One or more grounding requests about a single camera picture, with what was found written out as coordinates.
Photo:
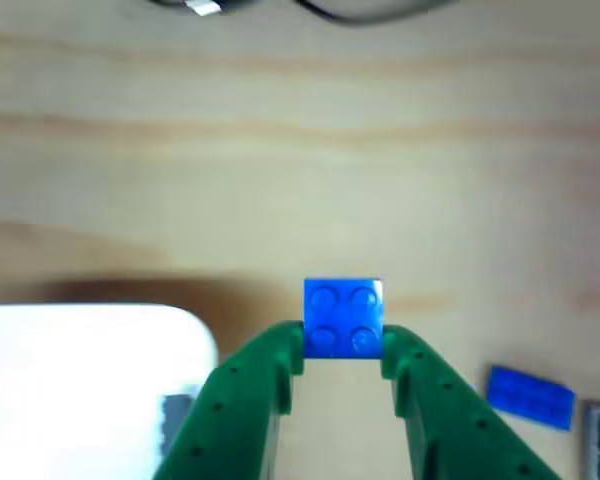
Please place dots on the dark grey long lego brick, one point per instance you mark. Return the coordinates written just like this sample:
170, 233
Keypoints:
175, 420

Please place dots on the blue 2x2 lego brick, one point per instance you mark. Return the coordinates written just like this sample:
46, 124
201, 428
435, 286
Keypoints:
342, 315

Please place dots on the blue flat lego plate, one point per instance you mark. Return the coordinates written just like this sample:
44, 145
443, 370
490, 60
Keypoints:
530, 397

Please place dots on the white plastic bin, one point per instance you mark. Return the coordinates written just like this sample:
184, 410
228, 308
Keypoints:
80, 390

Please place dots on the white plug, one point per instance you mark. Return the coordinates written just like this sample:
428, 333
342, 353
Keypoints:
202, 6

